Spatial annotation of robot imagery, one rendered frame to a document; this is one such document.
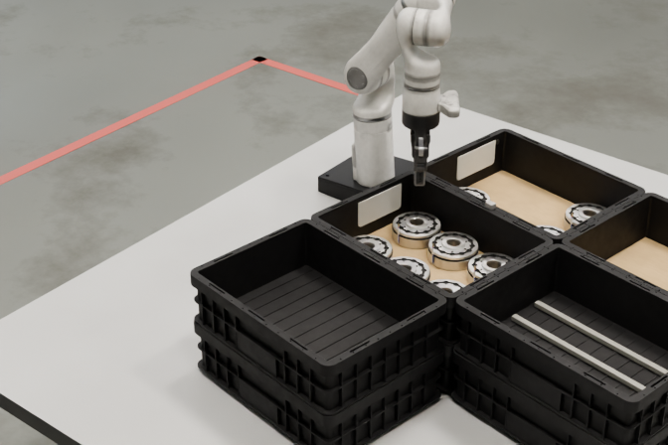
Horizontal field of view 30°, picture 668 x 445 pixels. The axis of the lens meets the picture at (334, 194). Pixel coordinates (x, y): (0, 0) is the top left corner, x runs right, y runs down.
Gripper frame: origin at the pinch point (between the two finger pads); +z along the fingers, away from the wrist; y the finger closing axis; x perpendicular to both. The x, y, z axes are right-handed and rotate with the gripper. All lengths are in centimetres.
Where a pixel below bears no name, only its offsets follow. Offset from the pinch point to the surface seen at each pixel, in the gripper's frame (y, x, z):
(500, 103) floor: -243, 42, 100
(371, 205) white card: -4.3, -9.6, 10.4
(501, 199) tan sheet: -19.7, 19.2, 17.4
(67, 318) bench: 10, -73, 30
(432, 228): -1.8, 3.3, 14.6
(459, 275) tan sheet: 11.4, 8.3, 17.5
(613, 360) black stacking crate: 38, 35, 18
